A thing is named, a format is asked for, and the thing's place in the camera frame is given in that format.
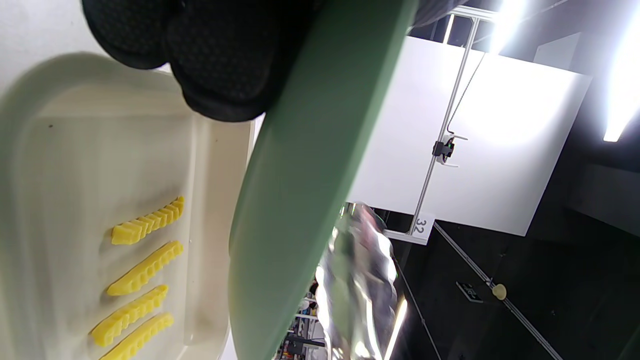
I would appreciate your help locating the white number tag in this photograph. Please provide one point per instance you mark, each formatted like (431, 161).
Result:
(421, 227)

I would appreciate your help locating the small yellow ball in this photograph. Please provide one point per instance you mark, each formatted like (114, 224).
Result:
(499, 292)

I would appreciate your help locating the black rod clip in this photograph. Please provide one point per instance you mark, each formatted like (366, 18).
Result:
(443, 149)

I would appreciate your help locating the beige baking tray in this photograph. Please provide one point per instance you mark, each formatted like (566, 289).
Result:
(85, 160)

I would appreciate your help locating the green plate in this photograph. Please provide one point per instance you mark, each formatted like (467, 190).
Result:
(305, 175)

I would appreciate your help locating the ceiling light strip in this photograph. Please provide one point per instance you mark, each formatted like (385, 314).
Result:
(507, 22)
(622, 85)

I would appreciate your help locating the white divider board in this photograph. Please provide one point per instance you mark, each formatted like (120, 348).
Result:
(510, 165)

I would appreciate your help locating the yellow crinkle-cut fry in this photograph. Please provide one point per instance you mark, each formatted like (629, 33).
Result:
(127, 316)
(142, 270)
(145, 222)
(137, 340)

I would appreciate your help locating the silver frame rod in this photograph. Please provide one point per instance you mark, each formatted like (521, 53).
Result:
(440, 130)

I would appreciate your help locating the person's left hand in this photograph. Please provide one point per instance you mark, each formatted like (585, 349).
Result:
(220, 55)

